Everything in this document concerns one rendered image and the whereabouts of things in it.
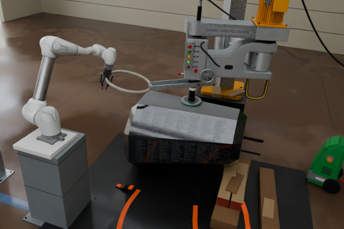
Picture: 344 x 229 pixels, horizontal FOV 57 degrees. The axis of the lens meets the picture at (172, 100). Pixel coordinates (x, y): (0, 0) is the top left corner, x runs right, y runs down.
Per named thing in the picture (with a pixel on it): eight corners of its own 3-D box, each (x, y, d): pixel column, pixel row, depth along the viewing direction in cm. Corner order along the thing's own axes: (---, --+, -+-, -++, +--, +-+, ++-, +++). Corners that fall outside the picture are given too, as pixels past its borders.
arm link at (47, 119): (49, 138, 255) (46, 114, 246) (35, 131, 264) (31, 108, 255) (65, 130, 268) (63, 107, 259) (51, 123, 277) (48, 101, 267)
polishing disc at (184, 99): (198, 107, 322) (198, 106, 322) (178, 102, 328) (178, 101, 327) (203, 98, 341) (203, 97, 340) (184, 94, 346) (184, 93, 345)
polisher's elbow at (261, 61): (246, 65, 322) (249, 47, 313) (262, 64, 328) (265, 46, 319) (257, 72, 306) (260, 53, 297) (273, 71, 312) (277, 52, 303)
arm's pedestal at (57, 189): (68, 236, 278) (58, 164, 241) (22, 220, 291) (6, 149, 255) (98, 198, 320) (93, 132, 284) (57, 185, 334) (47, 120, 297)
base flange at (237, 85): (207, 79, 422) (207, 75, 419) (243, 85, 411) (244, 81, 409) (199, 94, 379) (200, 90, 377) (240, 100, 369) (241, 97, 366)
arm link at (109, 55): (116, 64, 311) (108, 59, 317) (120, 49, 304) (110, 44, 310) (108, 66, 303) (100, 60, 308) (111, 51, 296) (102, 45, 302)
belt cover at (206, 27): (279, 38, 315) (282, 21, 308) (286, 45, 293) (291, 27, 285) (183, 32, 314) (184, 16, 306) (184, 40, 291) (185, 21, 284)
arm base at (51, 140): (56, 146, 255) (55, 140, 253) (35, 139, 263) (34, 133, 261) (71, 136, 271) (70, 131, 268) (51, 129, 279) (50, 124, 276)
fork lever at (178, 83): (215, 78, 333) (214, 74, 331) (217, 86, 316) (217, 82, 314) (150, 84, 337) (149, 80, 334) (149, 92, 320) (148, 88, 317)
